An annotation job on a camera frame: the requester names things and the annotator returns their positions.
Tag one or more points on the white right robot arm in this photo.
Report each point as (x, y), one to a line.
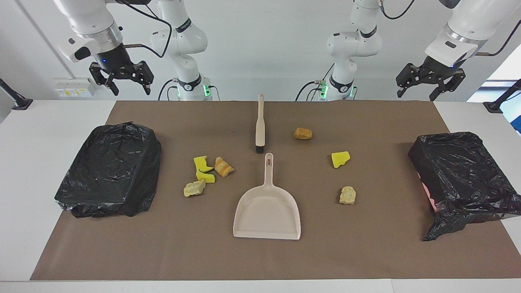
(87, 16)

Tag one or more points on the black bag lined pink bin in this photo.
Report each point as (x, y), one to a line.
(460, 175)

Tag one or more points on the yellow green sponge block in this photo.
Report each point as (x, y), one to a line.
(206, 177)

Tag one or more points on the bright window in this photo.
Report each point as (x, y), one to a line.
(511, 67)

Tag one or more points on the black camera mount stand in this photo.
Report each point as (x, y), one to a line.
(494, 106)
(20, 102)

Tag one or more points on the brown paper table mat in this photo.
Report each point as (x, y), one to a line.
(260, 260)

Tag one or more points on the pale paper piece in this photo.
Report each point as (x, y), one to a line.
(193, 189)

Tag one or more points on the brown bread roll piece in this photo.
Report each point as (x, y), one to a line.
(303, 134)

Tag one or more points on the curved yellow sponge piece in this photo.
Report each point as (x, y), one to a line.
(200, 163)

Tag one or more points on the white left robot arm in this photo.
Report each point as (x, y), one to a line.
(354, 42)

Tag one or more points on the beige plastic dustpan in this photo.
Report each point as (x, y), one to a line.
(266, 211)

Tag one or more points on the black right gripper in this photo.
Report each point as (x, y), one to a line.
(114, 61)

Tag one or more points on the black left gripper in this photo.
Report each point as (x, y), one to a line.
(441, 69)

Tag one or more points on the orange striped bread piece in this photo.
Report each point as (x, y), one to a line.
(347, 195)

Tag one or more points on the white wall socket box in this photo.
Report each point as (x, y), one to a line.
(73, 87)

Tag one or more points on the orange striped croissant piece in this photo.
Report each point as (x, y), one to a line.
(223, 167)

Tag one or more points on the yellow sponge wedge piece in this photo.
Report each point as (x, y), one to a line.
(340, 160)

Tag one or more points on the beige hand brush black bristles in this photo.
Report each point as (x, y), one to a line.
(260, 126)

